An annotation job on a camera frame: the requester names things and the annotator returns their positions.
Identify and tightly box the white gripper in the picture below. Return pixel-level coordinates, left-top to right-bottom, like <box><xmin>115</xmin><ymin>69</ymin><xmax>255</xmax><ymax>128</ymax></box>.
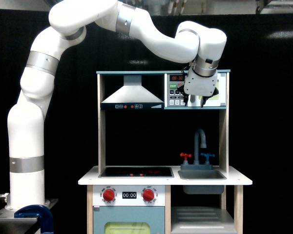
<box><xmin>183</xmin><ymin>68</ymin><xmax>219</xmax><ymax>108</ymax></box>

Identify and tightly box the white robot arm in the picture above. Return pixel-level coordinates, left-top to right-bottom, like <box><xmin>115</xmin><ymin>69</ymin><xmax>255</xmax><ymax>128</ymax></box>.
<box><xmin>7</xmin><ymin>0</ymin><xmax>227</xmax><ymax>210</ymax></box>

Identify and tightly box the right red oven knob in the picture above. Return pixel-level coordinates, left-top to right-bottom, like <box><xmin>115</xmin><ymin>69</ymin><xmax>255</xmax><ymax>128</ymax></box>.
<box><xmin>142</xmin><ymin>189</ymin><xmax>155</xmax><ymax>202</ymax></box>

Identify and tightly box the red oven knob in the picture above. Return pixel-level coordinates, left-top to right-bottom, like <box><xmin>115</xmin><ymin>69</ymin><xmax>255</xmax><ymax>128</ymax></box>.
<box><xmin>142</xmin><ymin>189</ymin><xmax>155</xmax><ymax>202</ymax></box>
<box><xmin>103</xmin><ymin>189</ymin><xmax>115</xmax><ymax>202</ymax></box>

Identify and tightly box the left red oven knob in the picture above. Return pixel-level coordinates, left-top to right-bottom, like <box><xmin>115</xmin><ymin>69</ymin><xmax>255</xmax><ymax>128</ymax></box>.
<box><xmin>103</xmin><ymin>189</ymin><xmax>115</xmax><ymax>202</ymax></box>

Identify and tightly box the teal lower oven door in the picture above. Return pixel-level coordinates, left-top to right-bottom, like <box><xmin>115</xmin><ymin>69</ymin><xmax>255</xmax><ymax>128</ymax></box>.
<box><xmin>93</xmin><ymin>206</ymin><xmax>165</xmax><ymax>234</ymax></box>

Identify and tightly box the grey microwave control panel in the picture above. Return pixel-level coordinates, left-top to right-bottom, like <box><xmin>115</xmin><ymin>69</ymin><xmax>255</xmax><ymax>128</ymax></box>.
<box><xmin>165</xmin><ymin>73</ymin><xmax>186</xmax><ymax>107</ymax></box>

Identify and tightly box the silver range hood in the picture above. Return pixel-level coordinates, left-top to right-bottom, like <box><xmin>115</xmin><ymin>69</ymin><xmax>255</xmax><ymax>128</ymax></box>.
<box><xmin>100</xmin><ymin>75</ymin><xmax>164</xmax><ymax>110</ymax></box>

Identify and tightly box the grey toy faucet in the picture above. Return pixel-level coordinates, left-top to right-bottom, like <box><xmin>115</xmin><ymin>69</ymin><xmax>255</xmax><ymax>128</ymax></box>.
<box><xmin>180</xmin><ymin>128</ymin><xmax>213</xmax><ymax>171</ymax></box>

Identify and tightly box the grey toy sink basin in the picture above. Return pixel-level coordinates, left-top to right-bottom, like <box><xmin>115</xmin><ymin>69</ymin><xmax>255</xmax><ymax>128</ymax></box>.
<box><xmin>178</xmin><ymin>170</ymin><xmax>227</xmax><ymax>195</ymax></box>

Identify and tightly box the black toy stovetop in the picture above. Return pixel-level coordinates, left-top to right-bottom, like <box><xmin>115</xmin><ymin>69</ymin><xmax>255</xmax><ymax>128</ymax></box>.
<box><xmin>99</xmin><ymin>167</ymin><xmax>173</xmax><ymax>177</ymax></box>

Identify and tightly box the grey lower shelf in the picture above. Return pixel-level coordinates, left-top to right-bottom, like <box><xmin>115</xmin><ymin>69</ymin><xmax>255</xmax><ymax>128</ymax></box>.
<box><xmin>171</xmin><ymin>207</ymin><xmax>237</xmax><ymax>234</ymax></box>

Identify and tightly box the blue metal clamp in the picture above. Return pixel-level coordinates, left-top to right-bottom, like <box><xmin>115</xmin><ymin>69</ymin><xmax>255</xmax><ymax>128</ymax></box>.
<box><xmin>14</xmin><ymin>205</ymin><xmax>54</xmax><ymax>234</ymax></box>

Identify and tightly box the red tap handle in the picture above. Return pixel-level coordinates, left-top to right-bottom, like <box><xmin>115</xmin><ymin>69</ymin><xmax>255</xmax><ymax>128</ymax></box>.
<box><xmin>180</xmin><ymin>153</ymin><xmax>192</xmax><ymax>161</ymax></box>

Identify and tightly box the blue tap handle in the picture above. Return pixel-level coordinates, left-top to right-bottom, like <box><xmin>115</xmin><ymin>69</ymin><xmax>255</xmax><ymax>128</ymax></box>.
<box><xmin>200</xmin><ymin>153</ymin><xmax>215</xmax><ymax>163</ymax></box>

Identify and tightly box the wooden toy kitchen frame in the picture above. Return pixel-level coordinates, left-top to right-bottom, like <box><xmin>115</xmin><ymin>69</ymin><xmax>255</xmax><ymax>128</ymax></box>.
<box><xmin>79</xmin><ymin>70</ymin><xmax>252</xmax><ymax>234</ymax></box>

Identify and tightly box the silver cable connector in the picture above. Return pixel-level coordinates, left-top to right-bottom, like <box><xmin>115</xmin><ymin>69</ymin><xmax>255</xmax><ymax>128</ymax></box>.
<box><xmin>0</xmin><ymin>193</ymin><xmax>9</xmax><ymax>200</ymax></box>

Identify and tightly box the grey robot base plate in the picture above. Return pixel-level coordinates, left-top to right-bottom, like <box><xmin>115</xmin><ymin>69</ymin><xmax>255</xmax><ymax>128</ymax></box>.
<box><xmin>0</xmin><ymin>198</ymin><xmax>59</xmax><ymax>234</ymax></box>

